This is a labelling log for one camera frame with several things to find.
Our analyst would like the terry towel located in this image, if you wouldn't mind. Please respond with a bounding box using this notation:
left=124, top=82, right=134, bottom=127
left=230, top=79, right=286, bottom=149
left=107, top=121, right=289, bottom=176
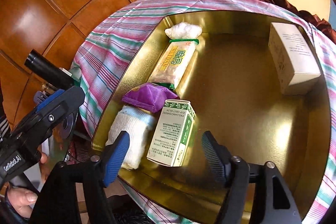
left=105, top=105, right=155, bottom=170

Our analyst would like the person's left hand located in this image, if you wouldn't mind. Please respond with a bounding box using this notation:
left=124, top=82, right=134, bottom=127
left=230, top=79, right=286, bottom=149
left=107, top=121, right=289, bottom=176
left=5, top=152, right=53, bottom=218

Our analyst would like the clear cracker packet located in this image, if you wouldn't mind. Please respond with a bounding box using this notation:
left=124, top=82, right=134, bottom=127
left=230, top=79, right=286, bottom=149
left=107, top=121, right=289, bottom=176
left=147, top=38, right=200, bottom=90

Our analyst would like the purple slotted spatula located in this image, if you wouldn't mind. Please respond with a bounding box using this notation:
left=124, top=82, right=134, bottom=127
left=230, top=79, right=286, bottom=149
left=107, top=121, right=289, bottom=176
left=34, top=91, right=47, bottom=104

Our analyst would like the gold metal tin box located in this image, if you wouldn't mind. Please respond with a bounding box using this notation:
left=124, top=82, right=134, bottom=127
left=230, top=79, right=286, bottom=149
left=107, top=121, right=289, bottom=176
left=91, top=11, right=332, bottom=224

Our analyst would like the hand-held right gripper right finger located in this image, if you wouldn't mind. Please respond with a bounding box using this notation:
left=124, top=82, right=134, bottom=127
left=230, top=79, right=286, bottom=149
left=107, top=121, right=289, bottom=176
left=202, top=131, right=302, bottom=224

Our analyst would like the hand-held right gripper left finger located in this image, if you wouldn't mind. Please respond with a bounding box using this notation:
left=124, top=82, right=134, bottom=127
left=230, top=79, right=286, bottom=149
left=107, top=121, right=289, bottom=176
left=29, top=131, right=131, bottom=224

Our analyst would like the green white carton box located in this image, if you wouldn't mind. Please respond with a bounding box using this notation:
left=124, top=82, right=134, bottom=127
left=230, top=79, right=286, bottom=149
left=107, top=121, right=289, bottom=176
left=146, top=99, right=197, bottom=167

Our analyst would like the purple snack packet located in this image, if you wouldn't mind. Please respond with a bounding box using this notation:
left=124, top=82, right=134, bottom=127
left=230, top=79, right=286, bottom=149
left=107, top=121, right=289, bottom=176
left=121, top=83, right=180, bottom=112

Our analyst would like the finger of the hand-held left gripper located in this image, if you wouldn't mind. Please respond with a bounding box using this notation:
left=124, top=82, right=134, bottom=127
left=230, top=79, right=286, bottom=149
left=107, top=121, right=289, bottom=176
left=12, top=86, right=86, bottom=143

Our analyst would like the white plastic bag wad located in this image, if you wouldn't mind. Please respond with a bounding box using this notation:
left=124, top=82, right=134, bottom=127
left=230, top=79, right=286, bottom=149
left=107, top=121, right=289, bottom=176
left=165, top=22, right=202, bottom=39

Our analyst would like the striped pink green cloth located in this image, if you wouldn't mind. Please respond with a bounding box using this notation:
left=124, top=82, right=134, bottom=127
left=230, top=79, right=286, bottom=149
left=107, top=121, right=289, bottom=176
left=70, top=0, right=336, bottom=224

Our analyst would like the white cardboard box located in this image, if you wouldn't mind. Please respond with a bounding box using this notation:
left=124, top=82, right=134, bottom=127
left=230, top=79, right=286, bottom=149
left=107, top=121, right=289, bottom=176
left=268, top=22, right=322, bottom=95

